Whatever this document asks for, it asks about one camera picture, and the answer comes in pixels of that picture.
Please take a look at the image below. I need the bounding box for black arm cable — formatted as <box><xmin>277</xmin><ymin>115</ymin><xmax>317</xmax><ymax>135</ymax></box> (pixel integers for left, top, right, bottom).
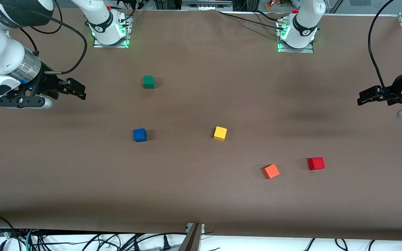
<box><xmin>367</xmin><ymin>0</ymin><xmax>396</xmax><ymax>89</ymax></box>
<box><xmin>4</xmin><ymin>0</ymin><xmax>88</xmax><ymax>75</ymax></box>

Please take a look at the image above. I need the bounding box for red cube block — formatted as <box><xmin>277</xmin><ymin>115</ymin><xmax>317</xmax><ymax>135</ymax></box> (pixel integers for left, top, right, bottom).
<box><xmin>307</xmin><ymin>157</ymin><xmax>326</xmax><ymax>171</ymax></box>

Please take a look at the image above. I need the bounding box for orange cube block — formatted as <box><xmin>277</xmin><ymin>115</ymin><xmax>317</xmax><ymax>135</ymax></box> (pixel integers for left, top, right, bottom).
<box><xmin>262</xmin><ymin>163</ymin><xmax>281</xmax><ymax>180</ymax></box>

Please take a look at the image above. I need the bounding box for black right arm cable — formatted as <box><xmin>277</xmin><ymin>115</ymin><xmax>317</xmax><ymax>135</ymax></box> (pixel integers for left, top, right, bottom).
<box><xmin>4</xmin><ymin>0</ymin><xmax>88</xmax><ymax>75</ymax></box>

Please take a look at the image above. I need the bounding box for brown support beam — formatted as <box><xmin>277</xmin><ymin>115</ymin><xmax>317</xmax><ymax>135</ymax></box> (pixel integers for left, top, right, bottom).
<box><xmin>178</xmin><ymin>223</ymin><xmax>203</xmax><ymax>251</ymax></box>

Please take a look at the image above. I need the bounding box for metal table edge bracket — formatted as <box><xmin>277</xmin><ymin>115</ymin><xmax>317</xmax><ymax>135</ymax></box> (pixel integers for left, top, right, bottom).
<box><xmin>186</xmin><ymin>223</ymin><xmax>206</xmax><ymax>234</ymax></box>

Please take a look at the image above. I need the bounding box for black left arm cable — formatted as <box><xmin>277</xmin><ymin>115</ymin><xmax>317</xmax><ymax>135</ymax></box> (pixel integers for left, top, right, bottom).
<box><xmin>367</xmin><ymin>0</ymin><xmax>396</xmax><ymax>89</ymax></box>

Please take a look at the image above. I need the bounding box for black base supply cable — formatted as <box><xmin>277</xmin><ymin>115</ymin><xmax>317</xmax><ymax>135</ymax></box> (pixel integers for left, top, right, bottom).
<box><xmin>217</xmin><ymin>10</ymin><xmax>289</xmax><ymax>30</ymax></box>

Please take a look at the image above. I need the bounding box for brown table cover sheet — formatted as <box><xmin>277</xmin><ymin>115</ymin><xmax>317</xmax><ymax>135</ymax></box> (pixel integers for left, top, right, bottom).
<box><xmin>0</xmin><ymin>7</ymin><xmax>402</xmax><ymax>242</ymax></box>

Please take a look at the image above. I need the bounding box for grey power strip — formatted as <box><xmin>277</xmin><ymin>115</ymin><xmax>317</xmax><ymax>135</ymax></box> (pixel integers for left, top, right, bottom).
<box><xmin>182</xmin><ymin>0</ymin><xmax>233</xmax><ymax>11</ymax></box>

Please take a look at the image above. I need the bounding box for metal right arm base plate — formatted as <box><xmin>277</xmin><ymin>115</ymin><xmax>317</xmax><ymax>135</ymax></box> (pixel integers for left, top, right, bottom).
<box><xmin>93</xmin><ymin>16</ymin><xmax>132</xmax><ymax>48</ymax></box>

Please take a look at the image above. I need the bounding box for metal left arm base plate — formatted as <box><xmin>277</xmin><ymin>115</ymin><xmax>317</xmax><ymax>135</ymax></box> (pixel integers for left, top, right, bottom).
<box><xmin>277</xmin><ymin>20</ymin><xmax>315</xmax><ymax>54</ymax></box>

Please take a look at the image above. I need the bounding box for yellow cube block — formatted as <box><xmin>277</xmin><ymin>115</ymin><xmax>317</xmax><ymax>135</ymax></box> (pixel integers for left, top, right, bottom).
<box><xmin>214</xmin><ymin>126</ymin><xmax>228</xmax><ymax>142</ymax></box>

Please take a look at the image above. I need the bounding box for blue cube block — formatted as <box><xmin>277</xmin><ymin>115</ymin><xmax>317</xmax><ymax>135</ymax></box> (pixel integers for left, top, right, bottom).
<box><xmin>133</xmin><ymin>128</ymin><xmax>148</xmax><ymax>143</ymax></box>

